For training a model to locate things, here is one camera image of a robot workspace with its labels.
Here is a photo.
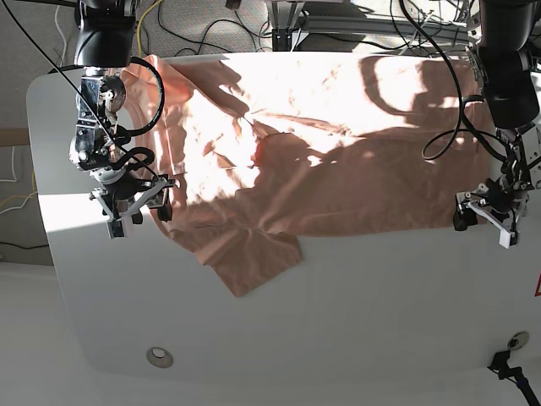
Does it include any yellow cable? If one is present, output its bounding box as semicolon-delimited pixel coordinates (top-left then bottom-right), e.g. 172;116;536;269
135;0;164;56

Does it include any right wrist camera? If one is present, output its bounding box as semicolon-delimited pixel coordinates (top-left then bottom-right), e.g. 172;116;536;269
107;217;134;239

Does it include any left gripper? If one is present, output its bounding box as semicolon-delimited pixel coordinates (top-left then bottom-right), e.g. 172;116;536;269
453;178;528;233

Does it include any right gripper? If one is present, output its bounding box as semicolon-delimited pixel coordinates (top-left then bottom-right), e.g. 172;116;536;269
90;175;176;224

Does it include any aluminium frame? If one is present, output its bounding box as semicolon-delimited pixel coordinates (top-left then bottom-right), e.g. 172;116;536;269
265;1;468;50

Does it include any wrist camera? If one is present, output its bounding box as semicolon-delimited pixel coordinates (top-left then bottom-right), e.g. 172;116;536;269
499;228;519;249
107;217;134;239

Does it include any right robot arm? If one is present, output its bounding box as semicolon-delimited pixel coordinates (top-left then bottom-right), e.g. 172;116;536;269
69;1;174;237

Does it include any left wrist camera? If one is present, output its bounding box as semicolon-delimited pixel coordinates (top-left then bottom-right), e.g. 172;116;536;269
499;228;519;249

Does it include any metal table grommet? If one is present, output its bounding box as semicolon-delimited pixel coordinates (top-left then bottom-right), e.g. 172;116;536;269
507;331;530;351
145;347;174;369

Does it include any salmon pink T-shirt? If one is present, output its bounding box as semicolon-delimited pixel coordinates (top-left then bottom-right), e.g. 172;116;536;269
121;53;490;297

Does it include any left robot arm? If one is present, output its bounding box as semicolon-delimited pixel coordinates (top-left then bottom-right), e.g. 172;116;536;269
453;1;540;248

